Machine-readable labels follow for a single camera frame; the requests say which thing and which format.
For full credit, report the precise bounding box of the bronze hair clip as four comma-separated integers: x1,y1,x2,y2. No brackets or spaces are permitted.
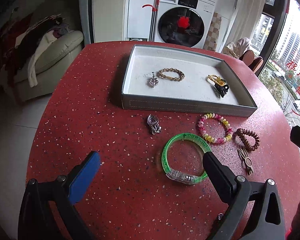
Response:
237,148,254,176

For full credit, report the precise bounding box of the pink yellow spiral bracelet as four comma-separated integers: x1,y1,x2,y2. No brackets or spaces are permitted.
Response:
197,112,234,145

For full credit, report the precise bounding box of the green translucent bangle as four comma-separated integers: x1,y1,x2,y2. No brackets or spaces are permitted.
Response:
161,133,211,185

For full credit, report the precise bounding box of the brown spiral hair tie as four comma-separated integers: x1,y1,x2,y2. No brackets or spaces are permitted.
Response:
233,128,261,152

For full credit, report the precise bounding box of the black hair claw clip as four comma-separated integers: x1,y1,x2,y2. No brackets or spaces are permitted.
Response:
215,79,230,98

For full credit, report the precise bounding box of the grey jewelry tray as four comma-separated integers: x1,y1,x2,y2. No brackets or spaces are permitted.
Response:
121,44,257,117

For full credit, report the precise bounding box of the brown chair near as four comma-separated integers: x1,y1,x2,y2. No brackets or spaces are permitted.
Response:
249,56,263,73

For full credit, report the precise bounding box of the brown chair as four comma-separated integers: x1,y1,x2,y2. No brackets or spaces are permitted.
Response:
239,50,255,66
249,56,263,73

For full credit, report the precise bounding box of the brown chair far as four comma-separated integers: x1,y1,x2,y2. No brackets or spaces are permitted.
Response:
239,50,255,66

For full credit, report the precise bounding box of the yellow flower keyring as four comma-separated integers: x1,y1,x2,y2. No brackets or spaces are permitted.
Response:
207,75,227,87

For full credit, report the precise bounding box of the beige sofa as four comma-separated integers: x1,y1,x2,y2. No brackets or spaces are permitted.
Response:
14,30,84,101

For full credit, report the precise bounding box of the silver heart pendant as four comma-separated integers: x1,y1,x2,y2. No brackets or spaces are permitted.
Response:
148,72,159,88

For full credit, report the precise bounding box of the checkered towel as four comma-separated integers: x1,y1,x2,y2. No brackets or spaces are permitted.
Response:
203,12,222,51

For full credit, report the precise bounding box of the pile of clothes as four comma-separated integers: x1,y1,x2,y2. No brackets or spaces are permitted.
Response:
0,15,69,86

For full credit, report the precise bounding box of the white washing machine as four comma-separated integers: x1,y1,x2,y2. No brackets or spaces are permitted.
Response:
154,0,218,49

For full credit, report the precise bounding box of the white cabinet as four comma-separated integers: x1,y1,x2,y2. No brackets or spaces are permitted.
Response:
92,0,155,42

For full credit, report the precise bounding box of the braided tan bracelet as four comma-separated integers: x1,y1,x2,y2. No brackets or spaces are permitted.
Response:
156,67,185,82

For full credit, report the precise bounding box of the red-handled mop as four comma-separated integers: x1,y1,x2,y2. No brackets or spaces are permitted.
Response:
142,0,160,42

